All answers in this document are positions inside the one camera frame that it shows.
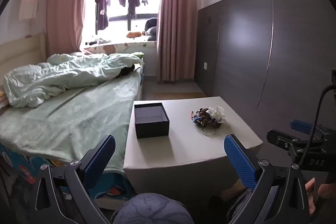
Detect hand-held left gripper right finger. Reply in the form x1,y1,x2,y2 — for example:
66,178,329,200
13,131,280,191
224,134,311,224

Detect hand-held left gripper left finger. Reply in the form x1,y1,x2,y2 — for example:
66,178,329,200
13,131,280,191
33,134,116,224

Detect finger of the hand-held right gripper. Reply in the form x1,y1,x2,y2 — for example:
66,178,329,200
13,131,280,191
266,129,302,153
290,120,319,135

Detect pile of mixed jewelry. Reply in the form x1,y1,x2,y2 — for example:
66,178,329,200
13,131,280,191
189,106,226,128

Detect black box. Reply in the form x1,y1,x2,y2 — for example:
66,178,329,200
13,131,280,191
134,102,170,139

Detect person's right hand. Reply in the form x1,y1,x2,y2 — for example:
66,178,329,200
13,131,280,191
305,177,336,216

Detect person's foot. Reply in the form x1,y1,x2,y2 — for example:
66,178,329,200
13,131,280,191
210,181,248,216

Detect light green bed sheet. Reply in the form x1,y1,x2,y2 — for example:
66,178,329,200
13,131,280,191
0,74,143,180

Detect white flower hair accessory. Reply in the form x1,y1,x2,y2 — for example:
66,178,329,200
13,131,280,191
206,106,226,119

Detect white low table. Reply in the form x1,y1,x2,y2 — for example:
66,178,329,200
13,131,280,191
123,96,264,203

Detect person's blue patterned pants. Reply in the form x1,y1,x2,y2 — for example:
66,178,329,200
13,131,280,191
112,193,195,224

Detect cartoon printed mattress cover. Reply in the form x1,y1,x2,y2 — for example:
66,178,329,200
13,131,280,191
0,143,134,199

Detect black cloth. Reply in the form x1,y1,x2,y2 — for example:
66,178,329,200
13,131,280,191
119,64,135,75

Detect light green quilt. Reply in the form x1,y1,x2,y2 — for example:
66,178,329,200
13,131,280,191
3,53,145,108

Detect grey wardrobe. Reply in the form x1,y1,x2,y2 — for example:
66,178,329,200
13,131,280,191
197,0,336,146

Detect printed window seat cushion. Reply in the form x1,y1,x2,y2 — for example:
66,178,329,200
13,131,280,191
84,42,158,55

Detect beige headboard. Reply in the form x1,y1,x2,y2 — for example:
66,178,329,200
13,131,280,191
0,32,48,77

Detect window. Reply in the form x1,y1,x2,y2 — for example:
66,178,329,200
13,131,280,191
84,0,162,46

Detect dark pillow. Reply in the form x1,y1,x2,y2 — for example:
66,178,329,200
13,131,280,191
144,18,158,42

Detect pink curtain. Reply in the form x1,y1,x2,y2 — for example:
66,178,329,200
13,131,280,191
157,0,200,83
46,0,92,56

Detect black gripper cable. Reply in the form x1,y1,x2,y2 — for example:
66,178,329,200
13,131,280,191
299,84,336,165

